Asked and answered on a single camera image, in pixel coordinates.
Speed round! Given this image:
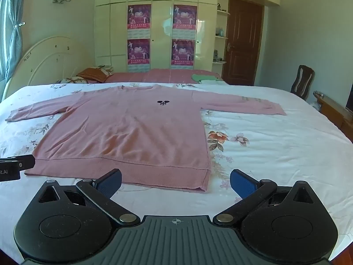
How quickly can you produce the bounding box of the pink knit sweater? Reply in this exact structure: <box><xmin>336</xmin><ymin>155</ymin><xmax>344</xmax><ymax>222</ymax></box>
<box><xmin>7</xmin><ymin>85</ymin><xmax>284</xmax><ymax>191</ymax></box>

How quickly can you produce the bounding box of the white brown patterned pillow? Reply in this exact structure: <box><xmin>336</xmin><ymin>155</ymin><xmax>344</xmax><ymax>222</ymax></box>
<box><xmin>56</xmin><ymin>76</ymin><xmax>88</xmax><ymax>84</ymax></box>

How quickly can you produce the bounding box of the wooden tv cabinet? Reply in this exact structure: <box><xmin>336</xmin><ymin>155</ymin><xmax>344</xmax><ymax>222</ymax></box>
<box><xmin>313</xmin><ymin>91</ymin><xmax>353</xmax><ymax>142</ymax></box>

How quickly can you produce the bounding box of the cream round headboard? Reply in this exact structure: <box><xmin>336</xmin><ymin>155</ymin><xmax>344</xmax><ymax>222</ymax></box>
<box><xmin>2</xmin><ymin>36</ymin><xmax>94</xmax><ymax>100</ymax></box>

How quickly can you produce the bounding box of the orange brown pillow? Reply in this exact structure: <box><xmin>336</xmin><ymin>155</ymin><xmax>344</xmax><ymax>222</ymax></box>
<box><xmin>77</xmin><ymin>68</ymin><xmax>109</xmax><ymax>83</ymax></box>

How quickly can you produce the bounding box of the green folded cloth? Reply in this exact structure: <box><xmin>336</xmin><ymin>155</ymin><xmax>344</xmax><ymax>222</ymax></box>
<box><xmin>192</xmin><ymin>74</ymin><xmax>223</xmax><ymax>84</ymax></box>

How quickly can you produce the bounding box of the dark wooden chair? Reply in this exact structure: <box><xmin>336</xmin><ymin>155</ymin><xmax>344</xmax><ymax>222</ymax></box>
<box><xmin>290</xmin><ymin>65</ymin><xmax>315</xmax><ymax>100</ymax></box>

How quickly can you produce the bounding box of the black television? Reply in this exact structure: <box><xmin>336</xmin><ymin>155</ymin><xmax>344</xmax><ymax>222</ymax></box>
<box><xmin>346</xmin><ymin>86</ymin><xmax>353</xmax><ymax>112</ymax></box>

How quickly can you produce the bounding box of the pink checked bedspread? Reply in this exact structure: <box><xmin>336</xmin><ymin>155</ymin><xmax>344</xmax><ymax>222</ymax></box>
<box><xmin>105</xmin><ymin>69</ymin><xmax>221</xmax><ymax>84</ymax></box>

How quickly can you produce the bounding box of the lower left purple poster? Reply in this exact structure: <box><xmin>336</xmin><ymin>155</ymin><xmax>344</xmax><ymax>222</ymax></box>
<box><xmin>127</xmin><ymin>39</ymin><xmax>150</xmax><ymax>65</ymax></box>

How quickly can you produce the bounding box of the purple poster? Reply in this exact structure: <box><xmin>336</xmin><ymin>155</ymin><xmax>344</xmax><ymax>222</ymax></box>
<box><xmin>173</xmin><ymin>4</ymin><xmax>197</xmax><ymax>30</ymax></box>
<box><xmin>171</xmin><ymin>39</ymin><xmax>195</xmax><ymax>69</ymax></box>
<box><xmin>128</xmin><ymin>4</ymin><xmax>151</xmax><ymax>29</ymax></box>
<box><xmin>127</xmin><ymin>39</ymin><xmax>150</xmax><ymax>65</ymax></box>

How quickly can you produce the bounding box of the brown wooden door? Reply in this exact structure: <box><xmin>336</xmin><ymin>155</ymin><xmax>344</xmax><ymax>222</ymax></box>
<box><xmin>222</xmin><ymin>0</ymin><xmax>264</xmax><ymax>85</ymax></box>

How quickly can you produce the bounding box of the lower right purple poster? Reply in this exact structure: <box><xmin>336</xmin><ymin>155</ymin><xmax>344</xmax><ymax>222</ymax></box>
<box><xmin>171</xmin><ymin>39</ymin><xmax>195</xmax><ymax>69</ymax></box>

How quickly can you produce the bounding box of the blue curtain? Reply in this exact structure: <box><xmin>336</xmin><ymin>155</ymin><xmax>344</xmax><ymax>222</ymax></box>
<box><xmin>1</xmin><ymin>0</ymin><xmax>25</xmax><ymax>93</ymax></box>

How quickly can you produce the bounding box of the upper left purple poster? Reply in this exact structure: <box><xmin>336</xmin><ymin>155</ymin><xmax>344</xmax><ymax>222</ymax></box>
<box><xmin>128</xmin><ymin>4</ymin><xmax>151</xmax><ymax>29</ymax></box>

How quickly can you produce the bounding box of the upper right purple poster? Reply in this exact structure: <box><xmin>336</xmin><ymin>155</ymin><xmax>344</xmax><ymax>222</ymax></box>
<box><xmin>173</xmin><ymin>4</ymin><xmax>197</xmax><ymax>30</ymax></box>

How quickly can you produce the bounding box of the cream wardrobe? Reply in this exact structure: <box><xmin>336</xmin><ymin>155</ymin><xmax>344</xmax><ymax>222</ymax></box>
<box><xmin>94</xmin><ymin>0</ymin><xmax>281</xmax><ymax>72</ymax></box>

